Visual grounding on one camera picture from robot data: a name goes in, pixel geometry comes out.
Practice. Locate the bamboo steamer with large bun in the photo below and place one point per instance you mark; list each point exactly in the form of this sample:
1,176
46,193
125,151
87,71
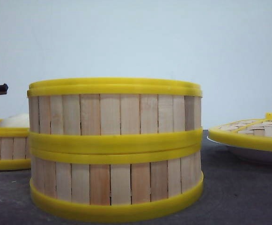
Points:
14,151

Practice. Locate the bamboo steamer with three buns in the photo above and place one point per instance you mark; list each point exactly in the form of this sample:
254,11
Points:
115,115

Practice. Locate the woven bamboo steamer lid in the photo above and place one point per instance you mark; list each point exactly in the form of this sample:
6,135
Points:
255,134

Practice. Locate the large white steamed bun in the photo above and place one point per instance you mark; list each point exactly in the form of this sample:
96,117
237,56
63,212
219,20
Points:
20,120

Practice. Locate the bamboo steamer with small bun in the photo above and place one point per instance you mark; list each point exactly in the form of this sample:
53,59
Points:
118,193

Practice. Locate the white plate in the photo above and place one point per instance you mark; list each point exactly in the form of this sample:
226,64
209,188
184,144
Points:
248,154

